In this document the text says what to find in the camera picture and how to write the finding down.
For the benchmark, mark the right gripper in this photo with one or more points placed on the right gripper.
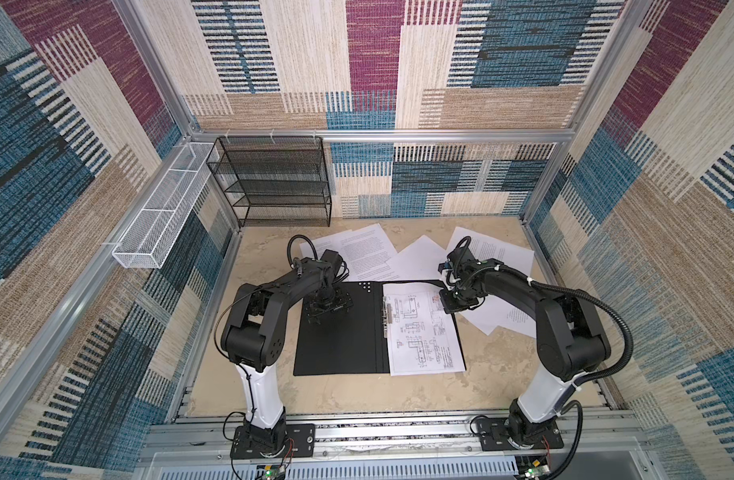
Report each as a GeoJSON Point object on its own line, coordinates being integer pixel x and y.
{"type": "Point", "coordinates": [450, 306]}

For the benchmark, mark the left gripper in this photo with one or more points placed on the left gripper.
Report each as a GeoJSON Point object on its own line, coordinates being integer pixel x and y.
{"type": "Point", "coordinates": [343, 302]}

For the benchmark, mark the white paper technical drawing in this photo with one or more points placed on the white paper technical drawing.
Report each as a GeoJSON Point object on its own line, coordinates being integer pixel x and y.
{"type": "Point", "coordinates": [422, 339]}

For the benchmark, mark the orange black file folder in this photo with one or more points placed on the orange black file folder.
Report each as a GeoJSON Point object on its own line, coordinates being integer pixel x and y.
{"type": "Point", "coordinates": [348, 342]}

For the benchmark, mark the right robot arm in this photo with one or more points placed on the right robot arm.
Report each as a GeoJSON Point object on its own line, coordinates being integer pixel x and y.
{"type": "Point", "coordinates": [579, 338]}

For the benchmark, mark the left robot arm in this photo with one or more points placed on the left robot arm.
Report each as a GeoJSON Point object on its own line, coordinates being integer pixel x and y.
{"type": "Point", "coordinates": [254, 334]}

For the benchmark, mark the blank-side white sheet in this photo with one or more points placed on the blank-side white sheet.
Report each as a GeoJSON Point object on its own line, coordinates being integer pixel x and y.
{"type": "Point", "coordinates": [419, 261]}

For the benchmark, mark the far right printed sheet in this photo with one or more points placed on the far right printed sheet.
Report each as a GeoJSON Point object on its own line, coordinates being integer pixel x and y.
{"type": "Point", "coordinates": [484, 247]}

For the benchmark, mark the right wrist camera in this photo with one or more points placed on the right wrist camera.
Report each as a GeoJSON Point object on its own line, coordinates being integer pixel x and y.
{"type": "Point", "coordinates": [461, 256]}

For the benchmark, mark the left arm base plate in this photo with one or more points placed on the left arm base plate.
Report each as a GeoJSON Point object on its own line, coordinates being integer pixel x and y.
{"type": "Point", "coordinates": [291, 441]}

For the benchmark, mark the black wire mesh shelf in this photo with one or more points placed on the black wire mesh shelf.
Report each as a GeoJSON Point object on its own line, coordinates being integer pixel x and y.
{"type": "Point", "coordinates": [273, 181]}

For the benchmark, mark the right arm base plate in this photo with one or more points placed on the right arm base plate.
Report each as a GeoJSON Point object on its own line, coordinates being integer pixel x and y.
{"type": "Point", "coordinates": [511, 434]}

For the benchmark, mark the white wire mesh basket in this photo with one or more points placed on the white wire mesh basket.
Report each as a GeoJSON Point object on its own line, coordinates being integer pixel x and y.
{"type": "Point", "coordinates": [149, 239]}

